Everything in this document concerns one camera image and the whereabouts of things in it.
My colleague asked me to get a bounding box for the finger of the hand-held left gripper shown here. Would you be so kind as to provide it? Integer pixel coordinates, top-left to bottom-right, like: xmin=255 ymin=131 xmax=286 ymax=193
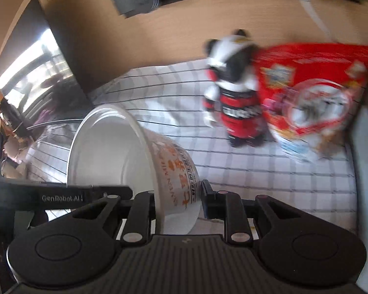
xmin=90 ymin=185 xmax=133 ymax=202

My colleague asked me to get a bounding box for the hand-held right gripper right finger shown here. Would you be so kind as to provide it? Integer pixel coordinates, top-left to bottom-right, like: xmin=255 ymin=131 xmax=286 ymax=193
xmin=201 ymin=179 xmax=298 ymax=244

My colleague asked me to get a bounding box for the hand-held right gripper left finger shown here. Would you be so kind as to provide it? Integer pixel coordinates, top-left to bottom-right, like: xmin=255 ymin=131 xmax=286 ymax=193
xmin=70 ymin=191 xmax=156 ymax=244

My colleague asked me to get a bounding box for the printed paper noodle bowl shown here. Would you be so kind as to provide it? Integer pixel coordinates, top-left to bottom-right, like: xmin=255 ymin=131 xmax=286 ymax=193
xmin=67 ymin=104 xmax=202 ymax=237

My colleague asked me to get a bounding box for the checkered tablecloth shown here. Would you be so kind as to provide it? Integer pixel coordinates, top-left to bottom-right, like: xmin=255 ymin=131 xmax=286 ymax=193
xmin=27 ymin=60 xmax=360 ymax=240

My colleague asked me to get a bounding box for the panda figure toy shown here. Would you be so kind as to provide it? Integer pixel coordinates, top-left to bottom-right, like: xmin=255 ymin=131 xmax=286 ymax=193
xmin=202 ymin=30 xmax=268 ymax=148

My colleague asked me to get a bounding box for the black glossy panel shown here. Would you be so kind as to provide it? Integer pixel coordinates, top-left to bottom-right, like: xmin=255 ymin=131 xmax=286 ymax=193
xmin=0 ymin=0 xmax=93 ymax=129

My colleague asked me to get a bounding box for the red snack bag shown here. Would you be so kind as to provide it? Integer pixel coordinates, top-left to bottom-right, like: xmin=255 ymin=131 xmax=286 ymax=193
xmin=253 ymin=42 xmax=368 ymax=163

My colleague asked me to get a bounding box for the white cable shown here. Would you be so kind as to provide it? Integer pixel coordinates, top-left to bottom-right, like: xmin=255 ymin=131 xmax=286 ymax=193
xmin=297 ymin=0 xmax=342 ymax=43

